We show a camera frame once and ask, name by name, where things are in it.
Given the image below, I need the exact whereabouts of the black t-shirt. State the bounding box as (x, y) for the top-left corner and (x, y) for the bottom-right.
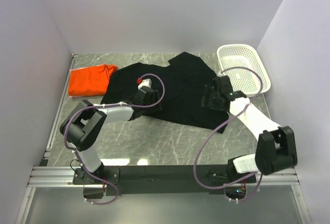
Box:
(101, 52), (228, 129)

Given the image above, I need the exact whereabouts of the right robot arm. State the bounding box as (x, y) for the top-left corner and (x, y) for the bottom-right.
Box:
(202, 76), (298, 176)

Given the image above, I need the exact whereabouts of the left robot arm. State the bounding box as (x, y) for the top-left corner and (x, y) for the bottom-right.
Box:
(60, 86), (164, 181)

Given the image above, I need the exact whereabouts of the white perforated plastic basket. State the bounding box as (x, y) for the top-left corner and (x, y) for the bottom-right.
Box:
(217, 44), (271, 97)

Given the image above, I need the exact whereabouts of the folded orange t-shirt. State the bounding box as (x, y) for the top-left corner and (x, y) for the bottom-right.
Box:
(68, 64), (118, 97)

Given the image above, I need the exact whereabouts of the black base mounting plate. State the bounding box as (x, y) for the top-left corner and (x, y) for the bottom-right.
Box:
(72, 164), (256, 197)

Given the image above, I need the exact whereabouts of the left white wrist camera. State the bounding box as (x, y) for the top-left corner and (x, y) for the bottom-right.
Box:
(137, 78), (152, 90)

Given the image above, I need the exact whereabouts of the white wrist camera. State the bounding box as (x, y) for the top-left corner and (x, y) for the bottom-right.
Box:
(217, 72), (225, 77)
(137, 78), (152, 90)

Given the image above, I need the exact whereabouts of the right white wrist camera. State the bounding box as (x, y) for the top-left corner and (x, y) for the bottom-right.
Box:
(217, 72), (225, 77)

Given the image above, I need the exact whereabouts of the aluminium frame rail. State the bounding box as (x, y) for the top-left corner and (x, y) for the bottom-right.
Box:
(27, 166), (300, 188)

